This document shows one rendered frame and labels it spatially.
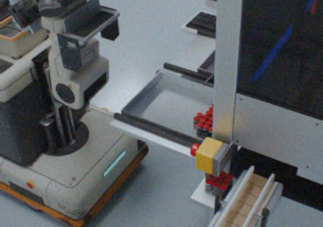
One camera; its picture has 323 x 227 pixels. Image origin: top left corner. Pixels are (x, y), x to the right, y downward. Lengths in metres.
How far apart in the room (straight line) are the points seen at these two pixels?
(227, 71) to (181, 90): 0.57
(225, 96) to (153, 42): 2.43
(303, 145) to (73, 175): 1.33
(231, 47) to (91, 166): 1.34
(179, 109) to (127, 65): 1.79
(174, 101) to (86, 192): 0.77
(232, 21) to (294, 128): 0.33
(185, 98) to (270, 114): 0.55
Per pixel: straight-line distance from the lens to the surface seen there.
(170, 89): 1.83
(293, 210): 1.52
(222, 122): 1.39
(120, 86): 3.31
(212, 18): 2.37
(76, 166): 2.42
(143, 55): 3.59
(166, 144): 1.62
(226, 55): 1.25
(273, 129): 1.33
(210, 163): 1.38
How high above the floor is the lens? 2.02
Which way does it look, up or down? 40 degrees down
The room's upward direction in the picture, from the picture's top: 3 degrees counter-clockwise
